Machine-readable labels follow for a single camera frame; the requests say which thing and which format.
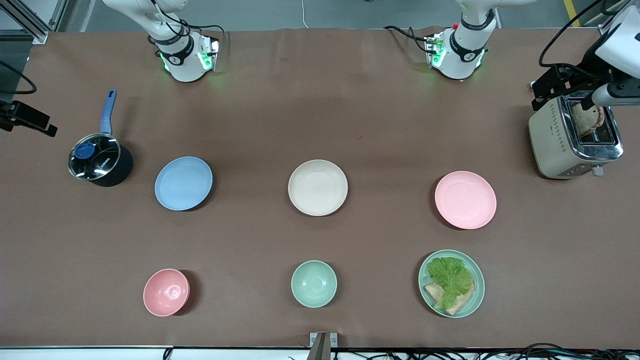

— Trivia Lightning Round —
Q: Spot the shallow pink bowl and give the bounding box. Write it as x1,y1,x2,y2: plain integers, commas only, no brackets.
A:
434,171,498,230

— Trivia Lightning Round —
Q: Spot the shallow blue bowl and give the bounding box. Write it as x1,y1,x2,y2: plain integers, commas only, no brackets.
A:
154,156,214,211

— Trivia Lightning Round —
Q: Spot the bread slice in toaster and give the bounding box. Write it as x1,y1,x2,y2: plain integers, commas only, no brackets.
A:
571,102,605,137

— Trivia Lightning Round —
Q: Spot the beige and chrome toaster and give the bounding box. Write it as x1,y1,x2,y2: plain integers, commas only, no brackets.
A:
528,92,625,180

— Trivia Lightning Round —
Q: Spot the glass lid with blue knob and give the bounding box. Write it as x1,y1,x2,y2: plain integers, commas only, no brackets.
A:
68,133,122,181

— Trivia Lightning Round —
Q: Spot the small deep pink bowl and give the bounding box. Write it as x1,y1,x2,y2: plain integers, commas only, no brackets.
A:
143,268,191,317

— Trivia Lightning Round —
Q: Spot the green lettuce leaf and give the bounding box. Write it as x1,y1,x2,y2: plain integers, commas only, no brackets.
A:
426,256,475,311

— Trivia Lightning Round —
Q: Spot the green plate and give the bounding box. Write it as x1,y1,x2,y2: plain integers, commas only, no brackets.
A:
418,249,486,319

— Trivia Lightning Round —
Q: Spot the bread slice on plate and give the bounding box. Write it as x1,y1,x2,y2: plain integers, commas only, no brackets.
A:
424,280,476,316

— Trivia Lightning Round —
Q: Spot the shallow beige bowl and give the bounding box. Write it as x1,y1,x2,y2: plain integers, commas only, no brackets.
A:
288,159,349,217

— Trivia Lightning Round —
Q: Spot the small deep green bowl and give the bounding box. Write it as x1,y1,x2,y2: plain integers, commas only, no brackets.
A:
291,260,338,308

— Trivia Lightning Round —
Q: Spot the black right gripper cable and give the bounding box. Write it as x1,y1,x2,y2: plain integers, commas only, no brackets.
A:
0,60,38,96

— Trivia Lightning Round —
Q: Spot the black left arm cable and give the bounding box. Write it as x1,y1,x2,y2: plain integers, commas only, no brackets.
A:
538,0,606,69

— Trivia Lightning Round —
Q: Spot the aluminium frame profile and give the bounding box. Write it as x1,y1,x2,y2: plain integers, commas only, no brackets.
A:
0,0,69,45

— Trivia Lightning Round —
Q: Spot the black saucepan with blue handle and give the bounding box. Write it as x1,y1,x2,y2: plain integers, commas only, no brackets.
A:
68,89,134,188

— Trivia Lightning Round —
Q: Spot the black cable loop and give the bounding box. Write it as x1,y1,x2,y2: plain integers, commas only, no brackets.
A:
519,342,567,360

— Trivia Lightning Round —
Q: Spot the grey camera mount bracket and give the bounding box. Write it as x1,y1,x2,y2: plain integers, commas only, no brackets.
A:
309,332,338,360

